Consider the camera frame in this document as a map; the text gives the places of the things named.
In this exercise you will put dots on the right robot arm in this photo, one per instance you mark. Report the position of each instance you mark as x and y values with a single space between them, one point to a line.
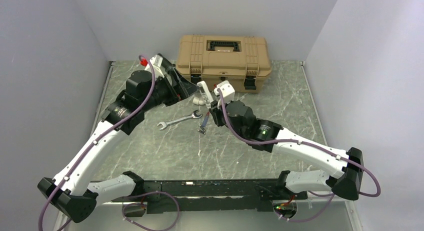
338 171

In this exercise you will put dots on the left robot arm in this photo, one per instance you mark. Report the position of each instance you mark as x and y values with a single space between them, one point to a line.
73 191

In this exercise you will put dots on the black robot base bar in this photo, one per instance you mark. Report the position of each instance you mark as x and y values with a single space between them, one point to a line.
213 195

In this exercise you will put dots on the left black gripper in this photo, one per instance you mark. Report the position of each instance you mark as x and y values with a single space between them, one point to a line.
184 88

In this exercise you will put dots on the tan plastic toolbox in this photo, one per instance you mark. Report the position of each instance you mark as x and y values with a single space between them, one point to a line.
242 60

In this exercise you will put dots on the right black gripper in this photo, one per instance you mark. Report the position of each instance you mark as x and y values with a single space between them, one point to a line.
216 113

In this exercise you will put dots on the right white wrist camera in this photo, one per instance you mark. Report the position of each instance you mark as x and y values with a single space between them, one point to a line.
224 92

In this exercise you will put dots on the blue red screwdriver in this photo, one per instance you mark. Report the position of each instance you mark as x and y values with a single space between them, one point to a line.
202 126

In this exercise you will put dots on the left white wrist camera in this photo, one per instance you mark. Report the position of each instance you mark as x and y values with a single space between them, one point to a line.
156 62

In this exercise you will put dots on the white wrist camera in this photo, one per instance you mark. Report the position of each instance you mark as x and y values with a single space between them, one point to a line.
156 62
224 92

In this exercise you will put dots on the white pipe elbow fitting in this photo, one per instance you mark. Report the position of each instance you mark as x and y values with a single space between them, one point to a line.
198 101

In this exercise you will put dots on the white AC remote control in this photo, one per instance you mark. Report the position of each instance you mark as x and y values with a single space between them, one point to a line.
205 93

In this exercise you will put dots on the silver combination wrench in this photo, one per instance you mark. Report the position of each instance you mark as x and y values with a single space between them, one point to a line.
194 115

